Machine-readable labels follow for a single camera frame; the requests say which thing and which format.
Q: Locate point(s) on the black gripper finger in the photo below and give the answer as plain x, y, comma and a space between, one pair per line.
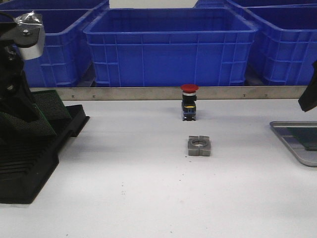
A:
25, 108
308, 100

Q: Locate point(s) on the green perforated circuit board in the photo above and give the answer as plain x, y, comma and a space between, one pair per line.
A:
307, 136
51, 105
10, 125

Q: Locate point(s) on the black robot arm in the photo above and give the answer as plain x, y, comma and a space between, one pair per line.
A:
22, 39

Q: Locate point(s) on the silver metal tray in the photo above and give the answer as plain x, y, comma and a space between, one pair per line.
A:
305, 157

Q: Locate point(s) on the black slotted board rack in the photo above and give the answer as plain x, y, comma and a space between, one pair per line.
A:
26, 164

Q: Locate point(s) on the blue plastic crate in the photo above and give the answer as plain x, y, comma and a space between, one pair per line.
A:
170, 47
66, 55
251, 3
285, 45
53, 4

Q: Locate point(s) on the blue plastic crate rear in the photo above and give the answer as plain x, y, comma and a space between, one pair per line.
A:
53, 4
251, 3

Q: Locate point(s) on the grey metal clamp block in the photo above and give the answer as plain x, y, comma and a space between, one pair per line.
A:
199, 146

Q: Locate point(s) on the red emergency stop button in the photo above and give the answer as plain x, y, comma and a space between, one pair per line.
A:
188, 101

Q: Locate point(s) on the metal table edge rail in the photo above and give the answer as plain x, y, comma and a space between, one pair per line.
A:
175, 93

